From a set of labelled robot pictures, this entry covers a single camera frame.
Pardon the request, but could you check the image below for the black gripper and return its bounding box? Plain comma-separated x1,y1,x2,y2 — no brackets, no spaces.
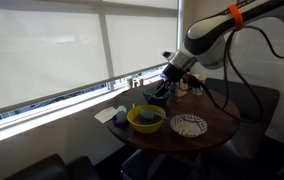
150,61,187,102

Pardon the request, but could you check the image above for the dark stool under table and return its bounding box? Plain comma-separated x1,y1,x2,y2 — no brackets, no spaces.
120,148,196,180

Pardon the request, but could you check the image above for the dark sofa seat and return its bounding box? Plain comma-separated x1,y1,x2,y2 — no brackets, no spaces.
4,152,101,180

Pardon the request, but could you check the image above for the patterned white plate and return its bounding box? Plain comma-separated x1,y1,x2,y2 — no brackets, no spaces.
169,113,209,139

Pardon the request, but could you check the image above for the white roller window blind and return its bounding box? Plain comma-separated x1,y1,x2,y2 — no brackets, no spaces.
0,0,180,116

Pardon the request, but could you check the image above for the small pale teal cup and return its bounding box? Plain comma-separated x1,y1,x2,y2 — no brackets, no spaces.
115,105,128,123

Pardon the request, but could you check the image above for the yellow bowl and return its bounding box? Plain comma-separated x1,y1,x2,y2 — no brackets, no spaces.
126,104,167,135

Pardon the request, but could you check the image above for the small white windowsill object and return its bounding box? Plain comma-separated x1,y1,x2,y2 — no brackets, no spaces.
126,76,145,90

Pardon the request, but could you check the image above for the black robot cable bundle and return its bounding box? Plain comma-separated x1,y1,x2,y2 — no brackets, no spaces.
180,25,284,125

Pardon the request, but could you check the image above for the clear plastic jar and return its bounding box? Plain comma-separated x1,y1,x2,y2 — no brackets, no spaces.
175,81,189,98

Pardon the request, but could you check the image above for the patterned paper cup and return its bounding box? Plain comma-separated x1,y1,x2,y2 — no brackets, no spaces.
191,73,208,96

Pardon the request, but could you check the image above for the orange band on arm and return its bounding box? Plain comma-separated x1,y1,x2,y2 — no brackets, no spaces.
227,3,245,32

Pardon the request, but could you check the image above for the blue measuring spoon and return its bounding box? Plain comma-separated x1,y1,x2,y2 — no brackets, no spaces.
139,108,169,121

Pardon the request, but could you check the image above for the dark blue bowl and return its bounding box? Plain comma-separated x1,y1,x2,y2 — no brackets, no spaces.
142,87,172,108

